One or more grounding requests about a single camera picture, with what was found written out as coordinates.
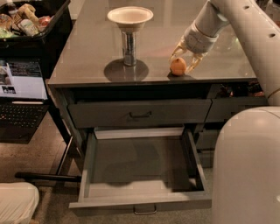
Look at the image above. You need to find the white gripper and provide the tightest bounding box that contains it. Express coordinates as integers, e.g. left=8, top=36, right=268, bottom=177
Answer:
left=169, top=23, right=218, bottom=74

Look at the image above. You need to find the orange fruit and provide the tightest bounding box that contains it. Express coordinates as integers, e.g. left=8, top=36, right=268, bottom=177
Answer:
left=170, top=58, right=186, bottom=76

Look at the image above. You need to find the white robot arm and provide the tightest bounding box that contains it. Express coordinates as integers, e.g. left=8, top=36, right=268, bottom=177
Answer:
left=171, top=0, right=280, bottom=224

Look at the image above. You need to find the grey right top drawer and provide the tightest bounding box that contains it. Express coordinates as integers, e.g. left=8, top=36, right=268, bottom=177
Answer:
left=206, top=96, right=268, bottom=123

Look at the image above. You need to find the grey right middle drawer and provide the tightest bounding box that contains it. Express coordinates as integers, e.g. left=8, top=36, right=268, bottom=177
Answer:
left=196, top=129, right=220, bottom=150

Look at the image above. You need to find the grey right bottom drawer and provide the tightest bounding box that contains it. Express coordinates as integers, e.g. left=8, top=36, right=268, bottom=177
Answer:
left=199, top=150, right=214, bottom=168

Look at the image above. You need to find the open grey middle drawer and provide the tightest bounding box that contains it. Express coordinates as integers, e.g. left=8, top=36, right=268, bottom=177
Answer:
left=69, top=129, right=212, bottom=216

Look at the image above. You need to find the silver metal can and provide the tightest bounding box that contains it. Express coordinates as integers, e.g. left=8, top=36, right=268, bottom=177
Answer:
left=122, top=32, right=137, bottom=67

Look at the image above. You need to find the white paper bowl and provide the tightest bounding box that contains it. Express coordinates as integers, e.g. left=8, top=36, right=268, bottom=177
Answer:
left=107, top=6, right=153, bottom=33

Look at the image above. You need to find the black bin of groceries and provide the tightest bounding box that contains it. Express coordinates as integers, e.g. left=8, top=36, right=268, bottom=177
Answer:
left=0, top=0, right=74, bottom=64

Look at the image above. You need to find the black laptop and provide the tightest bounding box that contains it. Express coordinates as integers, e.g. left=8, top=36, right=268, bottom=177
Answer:
left=0, top=59, right=48, bottom=144

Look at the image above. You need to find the white plastic bag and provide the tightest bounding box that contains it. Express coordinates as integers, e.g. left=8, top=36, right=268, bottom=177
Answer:
left=0, top=182, right=39, bottom=224

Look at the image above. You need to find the black cart frame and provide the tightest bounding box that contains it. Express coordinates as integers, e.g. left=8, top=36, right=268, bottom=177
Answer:
left=15, top=99, right=82, bottom=184

